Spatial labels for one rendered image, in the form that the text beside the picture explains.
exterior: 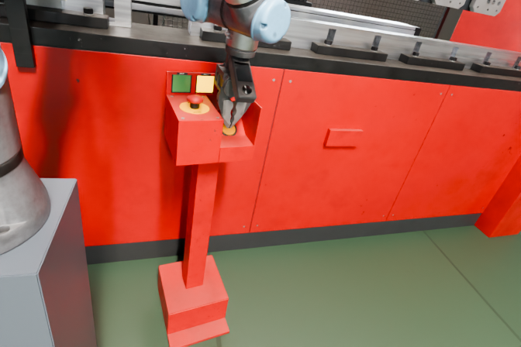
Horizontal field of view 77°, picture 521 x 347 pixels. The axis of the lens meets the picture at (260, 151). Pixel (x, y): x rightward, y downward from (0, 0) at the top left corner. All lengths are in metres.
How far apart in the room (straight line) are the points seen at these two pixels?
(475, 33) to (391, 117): 1.14
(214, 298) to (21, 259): 0.83
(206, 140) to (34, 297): 0.47
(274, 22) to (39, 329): 0.54
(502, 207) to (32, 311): 2.15
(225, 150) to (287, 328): 0.76
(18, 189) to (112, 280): 0.99
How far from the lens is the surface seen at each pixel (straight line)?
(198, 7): 0.66
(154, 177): 1.20
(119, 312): 1.34
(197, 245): 1.08
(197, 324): 1.28
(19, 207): 0.47
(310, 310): 1.41
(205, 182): 0.92
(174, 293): 1.22
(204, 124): 0.76
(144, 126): 1.10
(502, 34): 2.34
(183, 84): 0.88
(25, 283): 0.46
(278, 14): 0.58
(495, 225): 2.30
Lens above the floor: 1.10
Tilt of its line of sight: 29 degrees down
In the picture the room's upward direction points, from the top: 12 degrees clockwise
